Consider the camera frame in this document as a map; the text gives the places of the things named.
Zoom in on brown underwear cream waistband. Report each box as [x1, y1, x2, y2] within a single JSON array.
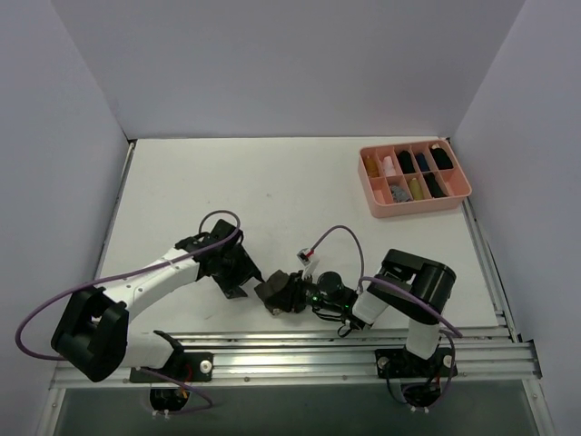
[[254, 270, 293, 315]]

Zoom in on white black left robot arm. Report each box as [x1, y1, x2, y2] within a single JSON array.
[[51, 243, 262, 382]]

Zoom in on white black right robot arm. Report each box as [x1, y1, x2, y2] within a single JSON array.
[[281, 249, 459, 375]]

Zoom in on grey patterned rolled garment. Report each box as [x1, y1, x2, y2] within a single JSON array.
[[389, 185, 411, 203]]

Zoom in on orange rolled garment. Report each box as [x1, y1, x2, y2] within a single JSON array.
[[363, 155, 379, 178]]

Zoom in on pink divided storage box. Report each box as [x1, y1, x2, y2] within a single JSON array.
[[359, 139, 472, 218]]

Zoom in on pink white rolled garment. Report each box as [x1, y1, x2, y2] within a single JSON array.
[[382, 155, 397, 176]]

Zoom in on yellow rolled garment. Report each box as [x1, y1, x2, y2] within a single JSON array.
[[408, 178, 425, 201]]

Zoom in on black rolled garment lower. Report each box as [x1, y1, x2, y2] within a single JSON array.
[[423, 173, 447, 198]]

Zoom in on dark blue rolled garment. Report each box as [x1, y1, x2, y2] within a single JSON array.
[[415, 153, 430, 173]]

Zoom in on black white rolled garment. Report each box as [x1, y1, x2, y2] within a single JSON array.
[[429, 144, 454, 170]]

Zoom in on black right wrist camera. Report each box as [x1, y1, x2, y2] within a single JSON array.
[[316, 272, 357, 312]]

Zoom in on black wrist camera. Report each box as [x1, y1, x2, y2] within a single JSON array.
[[210, 219, 244, 247], [316, 272, 357, 312]]

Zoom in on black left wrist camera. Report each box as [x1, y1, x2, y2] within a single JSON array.
[[210, 219, 244, 247]]

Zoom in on aluminium frame rail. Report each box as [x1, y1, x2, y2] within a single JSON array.
[[49, 333, 544, 390]]

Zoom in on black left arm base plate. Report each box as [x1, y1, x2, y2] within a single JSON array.
[[129, 352, 214, 383]]

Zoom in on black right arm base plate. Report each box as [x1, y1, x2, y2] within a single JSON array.
[[374, 346, 458, 380]]

